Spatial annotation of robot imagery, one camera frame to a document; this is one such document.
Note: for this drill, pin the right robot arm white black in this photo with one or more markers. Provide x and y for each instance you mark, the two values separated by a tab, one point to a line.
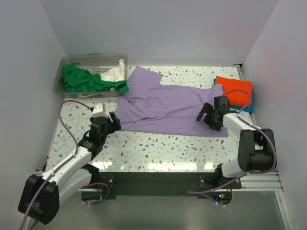
256	148

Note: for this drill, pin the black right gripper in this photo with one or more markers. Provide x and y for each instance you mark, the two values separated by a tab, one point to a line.
207	108

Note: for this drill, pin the green t shirt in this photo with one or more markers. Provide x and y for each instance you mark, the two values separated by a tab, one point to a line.
76	79

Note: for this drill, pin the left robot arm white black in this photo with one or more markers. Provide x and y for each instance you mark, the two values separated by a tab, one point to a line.
43	194

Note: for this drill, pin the clear plastic bin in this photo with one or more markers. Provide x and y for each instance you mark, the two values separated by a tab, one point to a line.
95	63

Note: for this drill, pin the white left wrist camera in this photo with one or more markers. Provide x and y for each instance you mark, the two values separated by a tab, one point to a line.
99	111

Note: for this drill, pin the purple t shirt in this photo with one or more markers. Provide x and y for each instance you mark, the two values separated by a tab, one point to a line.
164	109

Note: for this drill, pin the teal folded t shirt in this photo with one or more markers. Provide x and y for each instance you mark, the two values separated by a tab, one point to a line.
248	107

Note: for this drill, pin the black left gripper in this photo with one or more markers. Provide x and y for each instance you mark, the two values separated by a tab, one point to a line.
114	125

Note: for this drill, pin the white t shirt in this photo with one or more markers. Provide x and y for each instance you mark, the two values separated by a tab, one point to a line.
115	74

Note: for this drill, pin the orange folded t shirt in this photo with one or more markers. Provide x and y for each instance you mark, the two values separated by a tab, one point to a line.
237	97

